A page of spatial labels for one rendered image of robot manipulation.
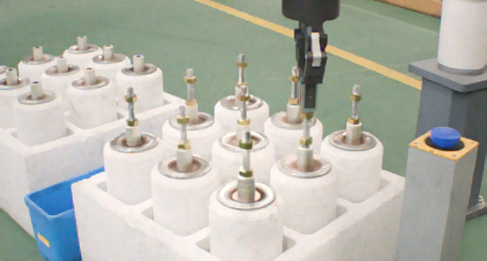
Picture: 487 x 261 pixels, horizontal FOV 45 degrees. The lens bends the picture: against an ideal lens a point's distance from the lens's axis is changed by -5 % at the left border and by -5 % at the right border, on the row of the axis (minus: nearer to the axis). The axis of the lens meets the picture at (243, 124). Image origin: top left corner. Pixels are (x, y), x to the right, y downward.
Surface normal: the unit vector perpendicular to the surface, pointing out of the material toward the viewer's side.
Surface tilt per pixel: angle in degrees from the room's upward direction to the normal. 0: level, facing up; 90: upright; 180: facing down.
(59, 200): 88
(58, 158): 90
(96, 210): 90
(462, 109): 90
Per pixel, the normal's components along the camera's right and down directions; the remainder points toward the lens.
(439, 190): -0.69, 0.28
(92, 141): 0.69, 0.28
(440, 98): -0.87, 0.19
